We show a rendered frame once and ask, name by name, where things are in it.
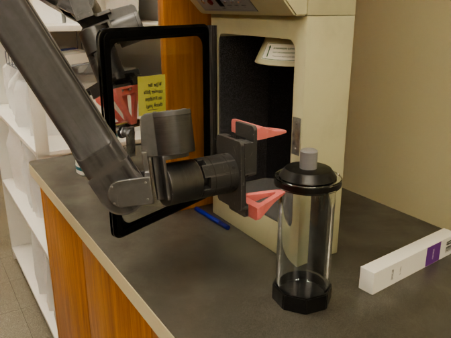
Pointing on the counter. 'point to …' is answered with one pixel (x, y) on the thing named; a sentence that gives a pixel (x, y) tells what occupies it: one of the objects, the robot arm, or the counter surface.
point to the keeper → (296, 135)
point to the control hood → (266, 8)
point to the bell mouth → (276, 53)
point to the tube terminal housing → (305, 90)
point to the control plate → (229, 6)
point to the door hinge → (213, 88)
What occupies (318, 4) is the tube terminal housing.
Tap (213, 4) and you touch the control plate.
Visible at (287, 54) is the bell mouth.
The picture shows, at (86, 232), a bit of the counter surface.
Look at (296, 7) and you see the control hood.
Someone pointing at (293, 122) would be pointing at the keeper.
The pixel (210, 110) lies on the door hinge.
